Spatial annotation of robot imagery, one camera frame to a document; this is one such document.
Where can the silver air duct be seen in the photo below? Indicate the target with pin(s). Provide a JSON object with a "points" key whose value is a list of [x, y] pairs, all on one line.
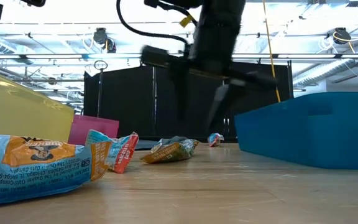
{"points": [[331, 70]]}

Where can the black partition screen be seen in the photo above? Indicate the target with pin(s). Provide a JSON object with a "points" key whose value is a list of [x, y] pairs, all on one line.
{"points": [[129, 99]]}

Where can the blue orange granola bar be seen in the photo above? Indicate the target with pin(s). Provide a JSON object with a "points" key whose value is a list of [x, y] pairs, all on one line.
{"points": [[36, 174]]}

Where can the blue plastic tray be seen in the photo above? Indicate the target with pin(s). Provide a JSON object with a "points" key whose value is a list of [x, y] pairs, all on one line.
{"points": [[306, 133]]}

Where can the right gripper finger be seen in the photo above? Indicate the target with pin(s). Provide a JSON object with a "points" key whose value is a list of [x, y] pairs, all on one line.
{"points": [[182, 93], [221, 102]]}

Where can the yellow plastic tray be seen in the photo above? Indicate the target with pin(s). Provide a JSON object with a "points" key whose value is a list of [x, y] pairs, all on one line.
{"points": [[17, 109]]}

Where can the green granola bar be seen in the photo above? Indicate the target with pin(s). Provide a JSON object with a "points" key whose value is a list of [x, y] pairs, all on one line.
{"points": [[169, 152]]}

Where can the blue red granola bar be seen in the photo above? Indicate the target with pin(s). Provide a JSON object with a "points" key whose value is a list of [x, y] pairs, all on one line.
{"points": [[215, 140], [123, 152]]}

